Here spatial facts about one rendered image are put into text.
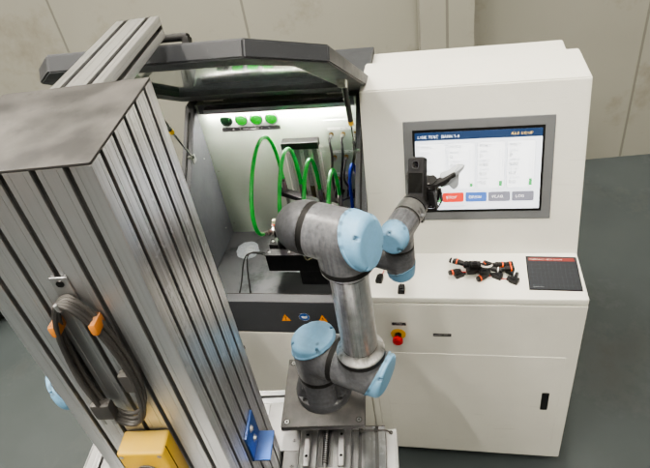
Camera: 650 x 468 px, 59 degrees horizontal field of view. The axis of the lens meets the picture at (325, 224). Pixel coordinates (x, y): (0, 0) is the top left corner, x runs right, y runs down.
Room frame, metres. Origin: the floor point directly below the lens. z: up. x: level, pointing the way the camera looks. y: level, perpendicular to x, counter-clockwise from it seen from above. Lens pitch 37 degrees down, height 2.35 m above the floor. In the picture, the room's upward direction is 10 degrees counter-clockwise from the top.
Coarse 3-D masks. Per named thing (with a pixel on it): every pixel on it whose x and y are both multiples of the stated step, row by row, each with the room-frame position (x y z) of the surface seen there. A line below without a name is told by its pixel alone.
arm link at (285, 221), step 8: (296, 200) 0.98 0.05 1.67; (304, 200) 0.96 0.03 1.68; (312, 200) 0.97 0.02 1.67; (288, 208) 0.95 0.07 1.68; (296, 208) 0.94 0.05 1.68; (280, 216) 0.95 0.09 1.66; (288, 216) 0.93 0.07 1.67; (296, 216) 0.92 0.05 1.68; (280, 224) 0.93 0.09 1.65; (288, 224) 0.92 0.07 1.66; (280, 232) 0.93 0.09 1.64; (288, 232) 0.91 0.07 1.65; (280, 240) 0.93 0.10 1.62; (288, 240) 0.90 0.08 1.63; (288, 248) 0.91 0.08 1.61
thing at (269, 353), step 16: (256, 336) 1.47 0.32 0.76; (272, 336) 1.45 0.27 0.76; (288, 336) 1.43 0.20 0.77; (256, 352) 1.47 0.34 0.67; (272, 352) 1.46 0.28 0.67; (288, 352) 1.44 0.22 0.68; (256, 368) 1.48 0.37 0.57; (272, 368) 1.46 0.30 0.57; (272, 384) 1.47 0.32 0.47; (368, 400) 1.37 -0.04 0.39; (368, 416) 1.37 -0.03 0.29
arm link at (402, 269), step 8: (384, 256) 1.11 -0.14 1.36; (392, 256) 1.09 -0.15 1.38; (400, 256) 1.08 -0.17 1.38; (408, 256) 1.08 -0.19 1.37; (384, 264) 1.10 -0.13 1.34; (392, 264) 1.09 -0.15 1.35; (400, 264) 1.08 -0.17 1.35; (408, 264) 1.08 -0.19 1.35; (392, 272) 1.09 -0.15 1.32; (400, 272) 1.08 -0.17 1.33; (408, 272) 1.08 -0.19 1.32; (400, 280) 1.08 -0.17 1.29
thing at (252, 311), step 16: (240, 304) 1.47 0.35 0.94; (256, 304) 1.46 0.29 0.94; (272, 304) 1.44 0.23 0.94; (288, 304) 1.43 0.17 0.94; (304, 304) 1.41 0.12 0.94; (320, 304) 1.40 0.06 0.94; (240, 320) 1.48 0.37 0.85; (256, 320) 1.46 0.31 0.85; (272, 320) 1.45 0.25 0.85; (336, 320) 1.38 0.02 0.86
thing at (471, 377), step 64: (384, 64) 1.88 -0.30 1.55; (448, 64) 1.78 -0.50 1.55; (512, 64) 1.70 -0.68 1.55; (576, 64) 1.62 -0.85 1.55; (384, 128) 1.65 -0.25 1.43; (576, 128) 1.49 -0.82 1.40; (384, 192) 1.60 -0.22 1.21; (576, 192) 1.44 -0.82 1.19; (384, 320) 1.34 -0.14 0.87; (448, 320) 1.28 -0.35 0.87; (512, 320) 1.23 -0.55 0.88; (576, 320) 1.18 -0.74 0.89; (448, 384) 1.28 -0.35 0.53; (512, 384) 1.22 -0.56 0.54; (448, 448) 1.29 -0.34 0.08; (512, 448) 1.22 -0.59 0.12
